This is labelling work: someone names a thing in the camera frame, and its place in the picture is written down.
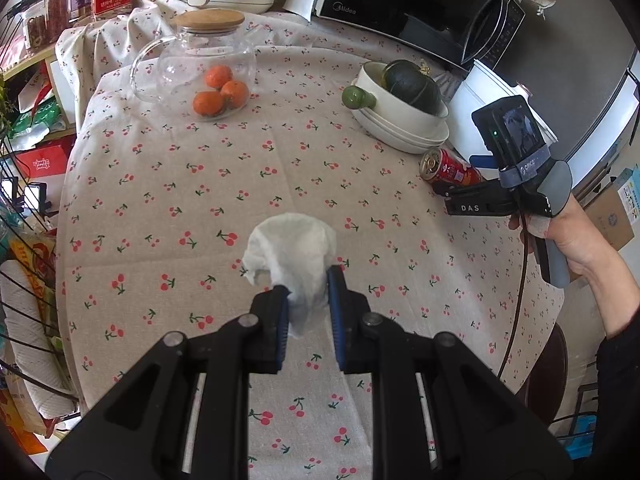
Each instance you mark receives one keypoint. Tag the black microwave oven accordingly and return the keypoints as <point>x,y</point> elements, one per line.
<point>410,0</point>

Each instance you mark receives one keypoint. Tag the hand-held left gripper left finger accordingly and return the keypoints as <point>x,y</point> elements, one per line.
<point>282,330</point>

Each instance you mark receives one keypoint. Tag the small red drink can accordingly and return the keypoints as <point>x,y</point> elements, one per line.
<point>450,170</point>

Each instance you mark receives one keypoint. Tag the brown plastic bin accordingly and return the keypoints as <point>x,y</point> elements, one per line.
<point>550,375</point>

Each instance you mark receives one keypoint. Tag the grey refrigerator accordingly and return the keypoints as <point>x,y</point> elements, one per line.
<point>580,60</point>

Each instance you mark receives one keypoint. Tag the small lit light panel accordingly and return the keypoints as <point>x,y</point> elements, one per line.
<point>36,196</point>

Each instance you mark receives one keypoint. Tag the white plate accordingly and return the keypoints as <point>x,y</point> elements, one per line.
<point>395,135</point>
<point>415,149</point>

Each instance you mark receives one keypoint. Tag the person's right forearm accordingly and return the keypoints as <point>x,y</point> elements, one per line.
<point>615,300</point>

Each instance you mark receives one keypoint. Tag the wooden shelf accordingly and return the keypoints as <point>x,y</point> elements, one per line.
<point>60,90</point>

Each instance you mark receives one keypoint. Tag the red gift box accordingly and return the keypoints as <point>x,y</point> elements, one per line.
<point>45,165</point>

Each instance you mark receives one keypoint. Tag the glass teapot bamboo lid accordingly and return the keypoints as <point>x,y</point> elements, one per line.
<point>200,50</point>

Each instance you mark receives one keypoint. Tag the light blue printed box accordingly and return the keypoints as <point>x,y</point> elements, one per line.
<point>629,192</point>

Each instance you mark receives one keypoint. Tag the orange food package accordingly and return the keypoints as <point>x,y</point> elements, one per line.
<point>20,425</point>

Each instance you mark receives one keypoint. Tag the white electric pot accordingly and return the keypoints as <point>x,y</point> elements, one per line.
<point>465,102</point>

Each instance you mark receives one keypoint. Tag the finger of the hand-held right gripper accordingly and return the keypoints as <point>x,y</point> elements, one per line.
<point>481,161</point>
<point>465,190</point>

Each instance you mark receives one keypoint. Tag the green plastic bag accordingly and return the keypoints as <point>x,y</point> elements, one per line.
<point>37,120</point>

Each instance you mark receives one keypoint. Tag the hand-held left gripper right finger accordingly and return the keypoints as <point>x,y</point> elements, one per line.
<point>336,320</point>

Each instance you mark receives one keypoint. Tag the dark green squash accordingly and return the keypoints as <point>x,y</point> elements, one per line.
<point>412,85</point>

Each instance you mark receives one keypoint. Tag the white tissue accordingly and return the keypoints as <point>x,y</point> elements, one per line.
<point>295,255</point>

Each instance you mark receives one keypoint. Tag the cardboard box with logo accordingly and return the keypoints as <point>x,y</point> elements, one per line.
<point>607,220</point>

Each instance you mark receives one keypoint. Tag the white paper towel roll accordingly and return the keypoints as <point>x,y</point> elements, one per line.
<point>35,345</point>

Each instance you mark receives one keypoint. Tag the person's right hand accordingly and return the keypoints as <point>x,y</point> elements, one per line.
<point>570,240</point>

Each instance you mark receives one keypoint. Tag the yellow orange snack bag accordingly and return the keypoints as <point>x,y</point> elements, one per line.
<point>30,257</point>

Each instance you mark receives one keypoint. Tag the glass jar of dried food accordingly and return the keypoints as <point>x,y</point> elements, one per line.
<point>35,25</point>
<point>56,7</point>

